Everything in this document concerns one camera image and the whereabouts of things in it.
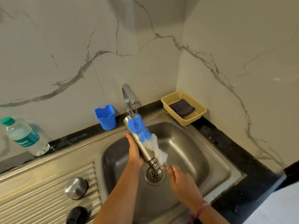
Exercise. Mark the person's left hand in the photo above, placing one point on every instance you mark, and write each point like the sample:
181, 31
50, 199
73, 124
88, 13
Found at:
135, 153

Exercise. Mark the person's right hand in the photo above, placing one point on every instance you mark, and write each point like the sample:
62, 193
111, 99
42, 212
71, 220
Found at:
184, 184

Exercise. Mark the stainless steel flask body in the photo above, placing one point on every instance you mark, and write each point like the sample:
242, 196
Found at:
140, 146

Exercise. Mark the blue white bottle brush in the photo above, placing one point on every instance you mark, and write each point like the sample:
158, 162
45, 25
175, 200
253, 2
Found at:
144, 132

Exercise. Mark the steel cup cap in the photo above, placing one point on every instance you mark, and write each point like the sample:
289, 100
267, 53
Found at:
76, 187

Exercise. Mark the black stopper lid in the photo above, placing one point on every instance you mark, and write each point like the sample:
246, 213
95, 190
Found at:
77, 215

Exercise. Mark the person's left forearm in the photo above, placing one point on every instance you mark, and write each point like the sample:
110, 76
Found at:
116, 198

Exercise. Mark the clear plastic water bottle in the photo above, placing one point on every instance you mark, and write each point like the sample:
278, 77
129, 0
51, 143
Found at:
25, 137

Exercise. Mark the stainless steel sink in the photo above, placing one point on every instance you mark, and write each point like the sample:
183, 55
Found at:
186, 149

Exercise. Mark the blue plastic brush holder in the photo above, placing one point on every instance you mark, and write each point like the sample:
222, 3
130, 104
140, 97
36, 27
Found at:
106, 117

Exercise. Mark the chrome faucet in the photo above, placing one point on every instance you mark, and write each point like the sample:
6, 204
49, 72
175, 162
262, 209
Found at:
128, 90

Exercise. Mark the dark checked cloth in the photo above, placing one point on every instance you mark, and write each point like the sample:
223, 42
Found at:
181, 108

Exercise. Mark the yellow plastic basket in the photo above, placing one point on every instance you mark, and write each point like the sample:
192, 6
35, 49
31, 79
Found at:
196, 118

